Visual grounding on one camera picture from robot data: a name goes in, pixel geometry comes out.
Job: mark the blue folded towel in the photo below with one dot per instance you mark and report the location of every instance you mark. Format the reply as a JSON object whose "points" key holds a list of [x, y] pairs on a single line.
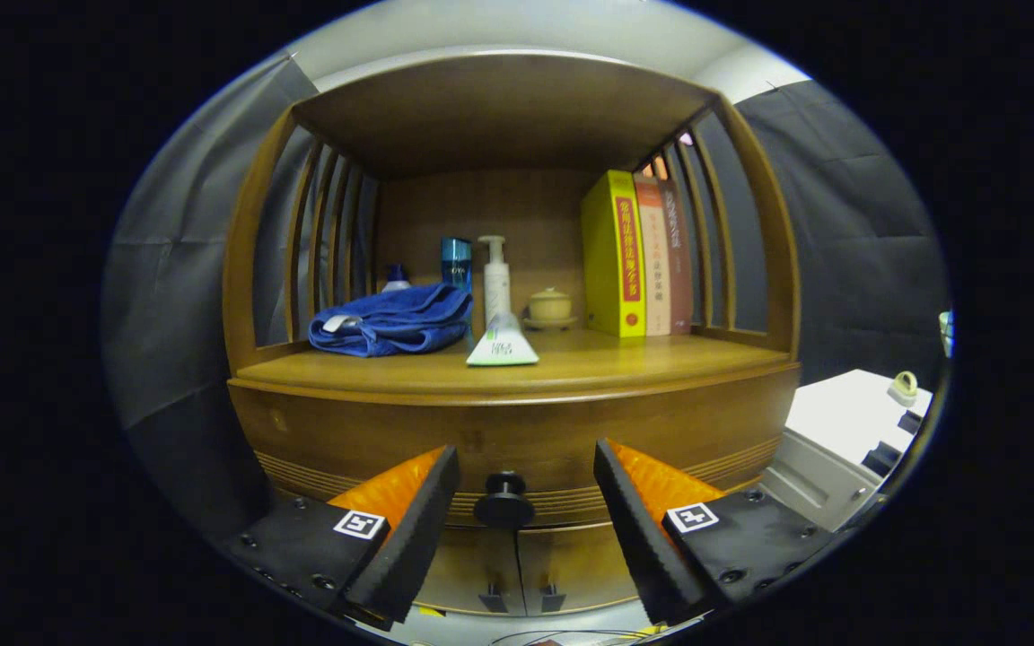
{"points": [[400, 318]]}

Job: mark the black drawer knob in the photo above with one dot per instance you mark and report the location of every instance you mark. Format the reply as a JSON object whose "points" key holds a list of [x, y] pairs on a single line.
{"points": [[504, 507]]}

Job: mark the wooden countertop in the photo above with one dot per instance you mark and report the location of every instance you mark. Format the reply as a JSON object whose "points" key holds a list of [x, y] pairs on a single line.
{"points": [[625, 363]]}

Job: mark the wooden cabinet door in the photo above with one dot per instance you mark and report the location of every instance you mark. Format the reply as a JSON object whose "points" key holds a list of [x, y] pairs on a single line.
{"points": [[575, 565], [468, 565]]}

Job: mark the brown book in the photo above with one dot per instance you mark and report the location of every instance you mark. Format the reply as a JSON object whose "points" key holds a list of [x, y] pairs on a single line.
{"points": [[681, 260]]}

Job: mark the wooden drawer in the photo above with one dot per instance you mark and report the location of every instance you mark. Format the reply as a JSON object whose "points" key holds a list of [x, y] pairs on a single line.
{"points": [[535, 435]]}

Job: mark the white pump bottle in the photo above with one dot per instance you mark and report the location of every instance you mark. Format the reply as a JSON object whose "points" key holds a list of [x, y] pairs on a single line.
{"points": [[495, 283]]}

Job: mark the white side table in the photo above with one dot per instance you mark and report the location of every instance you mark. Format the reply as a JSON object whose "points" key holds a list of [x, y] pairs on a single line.
{"points": [[840, 413]]}

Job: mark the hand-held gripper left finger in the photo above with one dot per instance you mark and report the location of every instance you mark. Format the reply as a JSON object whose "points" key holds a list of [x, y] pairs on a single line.
{"points": [[414, 529]]}

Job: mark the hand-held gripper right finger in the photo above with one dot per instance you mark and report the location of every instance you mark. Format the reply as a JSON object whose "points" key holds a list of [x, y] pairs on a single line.
{"points": [[643, 534]]}

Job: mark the small white blue-capped bottle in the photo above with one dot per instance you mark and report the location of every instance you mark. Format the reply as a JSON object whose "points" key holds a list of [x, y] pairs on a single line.
{"points": [[396, 280]]}

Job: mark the beige lidded teacup with saucer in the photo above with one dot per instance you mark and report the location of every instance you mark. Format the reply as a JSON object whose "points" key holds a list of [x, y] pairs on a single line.
{"points": [[550, 307]]}

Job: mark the white green tube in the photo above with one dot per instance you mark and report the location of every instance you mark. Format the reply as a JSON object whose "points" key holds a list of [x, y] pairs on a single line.
{"points": [[503, 348]]}

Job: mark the yellow book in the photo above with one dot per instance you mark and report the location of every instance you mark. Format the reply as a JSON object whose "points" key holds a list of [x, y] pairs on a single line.
{"points": [[602, 260]]}

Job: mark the pale green small object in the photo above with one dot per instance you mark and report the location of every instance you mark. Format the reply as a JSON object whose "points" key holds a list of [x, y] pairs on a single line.
{"points": [[904, 388]]}

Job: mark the beige orange-spined book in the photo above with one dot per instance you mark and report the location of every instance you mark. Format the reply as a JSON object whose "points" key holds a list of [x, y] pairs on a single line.
{"points": [[654, 260]]}

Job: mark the tall blue bottle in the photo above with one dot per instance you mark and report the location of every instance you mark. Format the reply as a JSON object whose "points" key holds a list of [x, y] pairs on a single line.
{"points": [[456, 265]]}

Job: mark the white bowl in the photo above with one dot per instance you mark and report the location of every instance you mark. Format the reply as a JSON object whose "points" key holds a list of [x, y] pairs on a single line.
{"points": [[946, 332]]}

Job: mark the wooden cabinet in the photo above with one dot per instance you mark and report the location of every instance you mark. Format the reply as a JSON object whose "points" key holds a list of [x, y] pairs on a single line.
{"points": [[499, 117]]}

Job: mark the black block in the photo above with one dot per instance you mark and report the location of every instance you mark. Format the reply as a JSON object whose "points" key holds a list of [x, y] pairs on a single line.
{"points": [[911, 422], [881, 458]]}

